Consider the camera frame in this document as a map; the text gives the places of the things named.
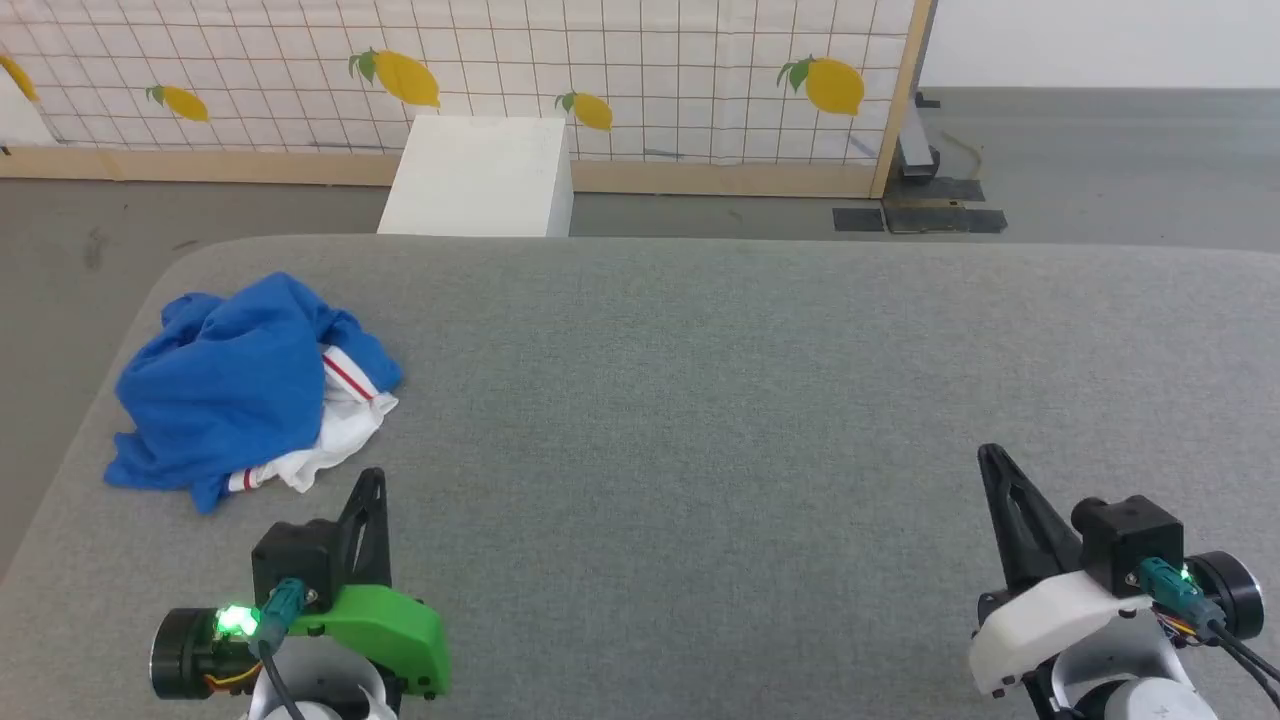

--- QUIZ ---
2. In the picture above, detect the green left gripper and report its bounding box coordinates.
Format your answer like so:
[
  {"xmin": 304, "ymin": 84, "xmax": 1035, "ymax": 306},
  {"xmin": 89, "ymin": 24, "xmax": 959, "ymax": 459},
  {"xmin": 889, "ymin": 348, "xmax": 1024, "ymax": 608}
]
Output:
[{"xmin": 150, "ymin": 467, "xmax": 452, "ymax": 702}]

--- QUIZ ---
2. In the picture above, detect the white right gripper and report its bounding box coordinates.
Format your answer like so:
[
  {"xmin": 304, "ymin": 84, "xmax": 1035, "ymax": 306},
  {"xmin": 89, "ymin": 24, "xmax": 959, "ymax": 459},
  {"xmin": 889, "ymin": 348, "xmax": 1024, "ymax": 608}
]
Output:
[{"xmin": 968, "ymin": 443, "xmax": 1266, "ymax": 699}]

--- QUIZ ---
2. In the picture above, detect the blue and white basketball jersey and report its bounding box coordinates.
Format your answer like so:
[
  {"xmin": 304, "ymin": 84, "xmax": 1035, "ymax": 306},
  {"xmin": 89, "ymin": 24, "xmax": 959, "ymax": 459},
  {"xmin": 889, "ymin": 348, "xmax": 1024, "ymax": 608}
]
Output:
[{"xmin": 103, "ymin": 272, "xmax": 405, "ymax": 516}]

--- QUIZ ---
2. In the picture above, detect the long black floor tape patch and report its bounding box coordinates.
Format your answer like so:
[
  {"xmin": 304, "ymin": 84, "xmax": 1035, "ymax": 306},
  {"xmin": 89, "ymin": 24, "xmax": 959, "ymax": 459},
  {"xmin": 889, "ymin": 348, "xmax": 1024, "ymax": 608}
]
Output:
[{"xmin": 884, "ymin": 204, "xmax": 1009, "ymax": 237}]

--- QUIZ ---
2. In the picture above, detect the grey fabric sofa cushion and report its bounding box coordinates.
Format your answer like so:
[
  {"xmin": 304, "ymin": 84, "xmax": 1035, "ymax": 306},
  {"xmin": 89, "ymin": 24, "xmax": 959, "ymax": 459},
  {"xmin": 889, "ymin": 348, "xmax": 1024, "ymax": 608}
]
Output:
[{"xmin": 0, "ymin": 235, "xmax": 1280, "ymax": 720}]

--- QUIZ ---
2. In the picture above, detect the dark floor tape under stand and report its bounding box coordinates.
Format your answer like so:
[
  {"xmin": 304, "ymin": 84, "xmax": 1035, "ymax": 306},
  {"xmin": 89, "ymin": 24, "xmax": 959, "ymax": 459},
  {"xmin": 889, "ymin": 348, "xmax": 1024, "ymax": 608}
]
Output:
[{"xmin": 903, "ymin": 177, "xmax": 987, "ymax": 203}]

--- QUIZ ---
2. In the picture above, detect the white rectangular box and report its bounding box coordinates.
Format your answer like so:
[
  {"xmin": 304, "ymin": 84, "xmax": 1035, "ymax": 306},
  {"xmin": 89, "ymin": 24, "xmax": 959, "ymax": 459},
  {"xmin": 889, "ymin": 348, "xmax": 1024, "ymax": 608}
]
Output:
[{"xmin": 376, "ymin": 114, "xmax": 575, "ymax": 239}]

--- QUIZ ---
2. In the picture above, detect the grey metal stand foot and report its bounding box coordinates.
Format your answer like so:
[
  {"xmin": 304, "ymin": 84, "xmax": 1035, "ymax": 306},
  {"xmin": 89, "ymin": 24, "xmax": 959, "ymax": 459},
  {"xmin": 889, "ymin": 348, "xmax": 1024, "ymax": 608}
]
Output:
[{"xmin": 896, "ymin": 88, "xmax": 943, "ymax": 183}]

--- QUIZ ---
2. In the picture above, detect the lemon print partition screen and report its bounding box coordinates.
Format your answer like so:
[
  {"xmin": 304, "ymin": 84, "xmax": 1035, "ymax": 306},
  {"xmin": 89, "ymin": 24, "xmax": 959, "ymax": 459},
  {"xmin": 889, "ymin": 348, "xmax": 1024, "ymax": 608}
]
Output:
[{"xmin": 0, "ymin": 0, "xmax": 937, "ymax": 200}]

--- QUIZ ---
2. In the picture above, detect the left teal-plug black cable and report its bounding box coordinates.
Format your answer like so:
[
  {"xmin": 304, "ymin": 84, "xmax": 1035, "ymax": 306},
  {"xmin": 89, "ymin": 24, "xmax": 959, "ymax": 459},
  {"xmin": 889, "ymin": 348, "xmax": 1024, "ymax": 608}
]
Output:
[{"xmin": 255, "ymin": 578, "xmax": 309, "ymax": 720}]

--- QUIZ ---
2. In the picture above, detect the teal-plug black cable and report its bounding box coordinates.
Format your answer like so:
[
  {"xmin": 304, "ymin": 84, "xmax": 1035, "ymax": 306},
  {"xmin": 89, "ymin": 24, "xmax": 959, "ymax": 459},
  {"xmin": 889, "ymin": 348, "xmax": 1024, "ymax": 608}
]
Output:
[
  {"xmin": 1140, "ymin": 558, "xmax": 1280, "ymax": 706},
  {"xmin": 255, "ymin": 578, "xmax": 309, "ymax": 720}
]

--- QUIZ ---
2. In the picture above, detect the right teal-plug black cable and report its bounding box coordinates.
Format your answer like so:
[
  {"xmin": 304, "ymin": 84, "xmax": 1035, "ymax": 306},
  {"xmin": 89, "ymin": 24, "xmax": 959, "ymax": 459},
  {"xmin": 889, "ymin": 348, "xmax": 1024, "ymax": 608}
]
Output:
[{"xmin": 1140, "ymin": 558, "xmax": 1280, "ymax": 706}]

